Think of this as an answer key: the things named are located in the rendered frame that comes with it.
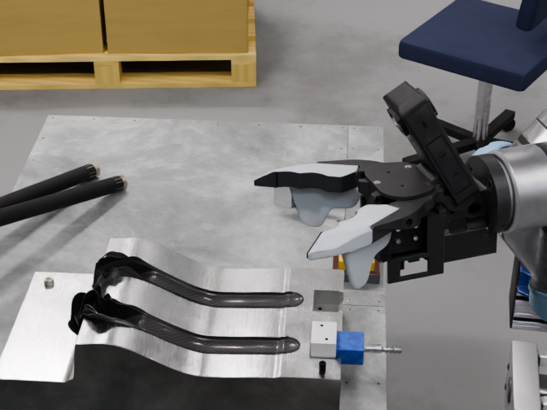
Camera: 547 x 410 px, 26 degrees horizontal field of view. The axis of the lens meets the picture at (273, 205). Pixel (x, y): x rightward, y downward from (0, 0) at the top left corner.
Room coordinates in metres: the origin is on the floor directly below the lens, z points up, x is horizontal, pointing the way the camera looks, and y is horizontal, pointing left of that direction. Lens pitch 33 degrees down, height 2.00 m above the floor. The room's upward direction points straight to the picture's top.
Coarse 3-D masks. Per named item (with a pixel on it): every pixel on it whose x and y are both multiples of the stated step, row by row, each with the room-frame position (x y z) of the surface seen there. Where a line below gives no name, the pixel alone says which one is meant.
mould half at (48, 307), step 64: (64, 320) 1.42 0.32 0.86; (192, 320) 1.38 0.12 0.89; (256, 320) 1.39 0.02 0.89; (320, 320) 1.38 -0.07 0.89; (0, 384) 1.29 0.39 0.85; (64, 384) 1.28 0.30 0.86; (128, 384) 1.27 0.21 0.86; (192, 384) 1.27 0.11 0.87; (256, 384) 1.26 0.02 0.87; (320, 384) 1.25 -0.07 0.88
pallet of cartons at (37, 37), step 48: (0, 0) 3.82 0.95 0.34; (48, 0) 3.84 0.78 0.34; (96, 0) 3.85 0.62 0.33; (144, 0) 3.85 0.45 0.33; (192, 0) 3.85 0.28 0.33; (240, 0) 3.85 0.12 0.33; (0, 48) 3.82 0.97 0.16; (48, 48) 3.84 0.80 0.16; (96, 48) 3.85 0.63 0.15; (144, 48) 3.85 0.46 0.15; (192, 48) 3.85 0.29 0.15; (240, 48) 3.85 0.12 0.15
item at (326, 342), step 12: (324, 324) 1.34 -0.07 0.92; (336, 324) 1.34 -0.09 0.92; (312, 336) 1.31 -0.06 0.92; (324, 336) 1.31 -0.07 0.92; (336, 336) 1.32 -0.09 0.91; (348, 336) 1.33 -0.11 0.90; (360, 336) 1.33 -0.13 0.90; (312, 348) 1.30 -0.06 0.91; (324, 348) 1.30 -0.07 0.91; (336, 348) 1.30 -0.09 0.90; (348, 348) 1.30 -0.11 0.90; (360, 348) 1.30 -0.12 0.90; (372, 348) 1.31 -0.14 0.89; (384, 348) 1.31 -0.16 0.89; (396, 348) 1.31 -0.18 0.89; (348, 360) 1.30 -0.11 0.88; (360, 360) 1.30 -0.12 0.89
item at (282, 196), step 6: (276, 192) 1.83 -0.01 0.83; (282, 192) 1.83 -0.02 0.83; (288, 192) 1.82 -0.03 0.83; (276, 198) 1.83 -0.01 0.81; (282, 198) 1.83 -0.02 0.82; (288, 198) 1.82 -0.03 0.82; (276, 204) 1.83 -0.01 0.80; (282, 204) 1.83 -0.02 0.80; (288, 204) 1.82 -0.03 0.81; (294, 204) 1.83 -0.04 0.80
